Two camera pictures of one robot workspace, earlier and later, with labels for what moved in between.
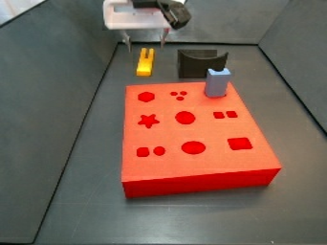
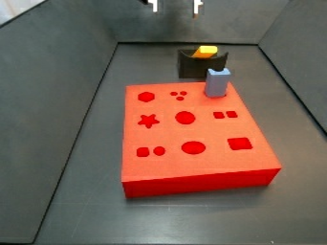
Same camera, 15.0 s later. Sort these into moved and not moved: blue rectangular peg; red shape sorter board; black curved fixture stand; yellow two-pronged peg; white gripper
Moved: white gripper; yellow two-pronged peg
Not moved: blue rectangular peg; black curved fixture stand; red shape sorter board
